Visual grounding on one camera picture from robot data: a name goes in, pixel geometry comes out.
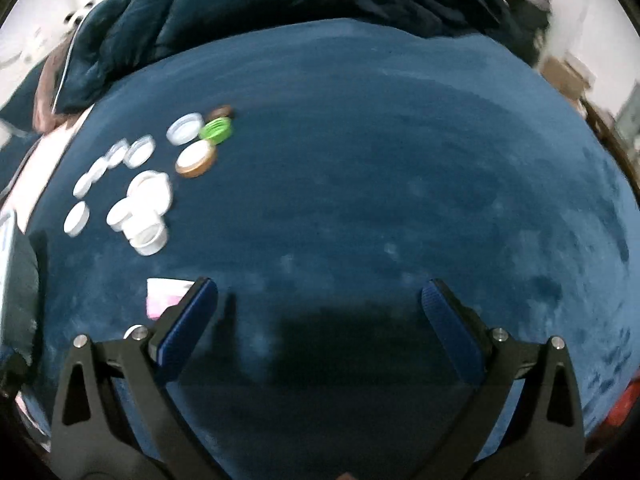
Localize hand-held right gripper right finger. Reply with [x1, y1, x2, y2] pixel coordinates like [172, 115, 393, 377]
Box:
[415, 278, 587, 480]

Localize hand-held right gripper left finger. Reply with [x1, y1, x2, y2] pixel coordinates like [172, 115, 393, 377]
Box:
[51, 276, 231, 480]

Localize white round cap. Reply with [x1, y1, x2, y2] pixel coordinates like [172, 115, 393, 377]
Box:
[106, 197, 133, 232]

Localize large white jar lid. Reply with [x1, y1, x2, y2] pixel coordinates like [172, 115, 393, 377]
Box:
[127, 170, 174, 213]

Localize medium white bottle cap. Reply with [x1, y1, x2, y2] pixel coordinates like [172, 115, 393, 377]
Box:
[63, 201, 91, 238]

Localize tan lid with white liner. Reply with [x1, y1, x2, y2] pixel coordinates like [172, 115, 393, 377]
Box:
[175, 140, 219, 179]

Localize small white bottle cap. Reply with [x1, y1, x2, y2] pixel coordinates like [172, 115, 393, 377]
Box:
[87, 156, 112, 182]
[72, 172, 95, 199]

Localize small clear plastic cap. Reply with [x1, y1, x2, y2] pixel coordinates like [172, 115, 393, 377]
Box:
[124, 135, 155, 169]
[106, 139, 130, 169]

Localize light blue mesh basket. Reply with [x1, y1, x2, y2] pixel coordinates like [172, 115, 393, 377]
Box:
[0, 210, 42, 366]

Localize green bottle cap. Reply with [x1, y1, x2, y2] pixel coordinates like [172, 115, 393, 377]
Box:
[198, 117, 235, 145]

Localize translucent white ribbed cap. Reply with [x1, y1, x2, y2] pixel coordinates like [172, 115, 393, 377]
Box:
[166, 113, 205, 146]

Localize pink and white box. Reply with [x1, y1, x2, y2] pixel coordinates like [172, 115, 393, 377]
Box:
[146, 278, 195, 320]

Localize dark blue plush blanket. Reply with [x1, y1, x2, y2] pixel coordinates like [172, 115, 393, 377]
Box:
[15, 17, 640, 480]

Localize pink bed sheet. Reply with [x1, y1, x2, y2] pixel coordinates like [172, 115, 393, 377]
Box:
[0, 115, 93, 221]

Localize dark blue piped pillow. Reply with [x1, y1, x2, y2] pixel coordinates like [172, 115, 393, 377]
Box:
[0, 67, 48, 131]
[0, 130, 36, 196]

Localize brown fleece blanket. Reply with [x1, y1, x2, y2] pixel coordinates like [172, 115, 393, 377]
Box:
[31, 42, 76, 133]

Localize cardboard box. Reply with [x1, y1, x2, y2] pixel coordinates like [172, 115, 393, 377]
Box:
[540, 55, 598, 101]

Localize dark blue crumpled duvet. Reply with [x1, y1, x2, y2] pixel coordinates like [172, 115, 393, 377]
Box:
[52, 0, 551, 113]

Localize white bed headboard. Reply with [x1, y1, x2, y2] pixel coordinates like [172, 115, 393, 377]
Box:
[0, 0, 131, 106]

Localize black garment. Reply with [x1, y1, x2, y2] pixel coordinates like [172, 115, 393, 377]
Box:
[500, 0, 553, 63]

